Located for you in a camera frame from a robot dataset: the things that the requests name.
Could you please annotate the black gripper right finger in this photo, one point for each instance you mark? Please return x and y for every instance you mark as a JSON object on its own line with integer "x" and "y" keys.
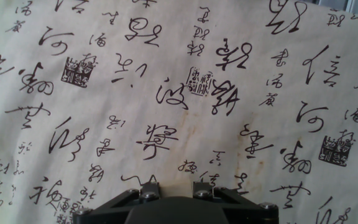
{"x": 238, "y": 202}

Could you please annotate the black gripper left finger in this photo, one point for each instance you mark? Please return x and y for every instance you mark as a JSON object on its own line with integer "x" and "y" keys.
{"x": 117, "y": 202}

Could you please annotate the small wooden cube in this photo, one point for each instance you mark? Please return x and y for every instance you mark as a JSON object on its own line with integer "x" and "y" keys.
{"x": 176, "y": 190}

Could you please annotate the beige calligraphy print cloth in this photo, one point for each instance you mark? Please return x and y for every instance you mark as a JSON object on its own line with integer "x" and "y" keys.
{"x": 135, "y": 93}

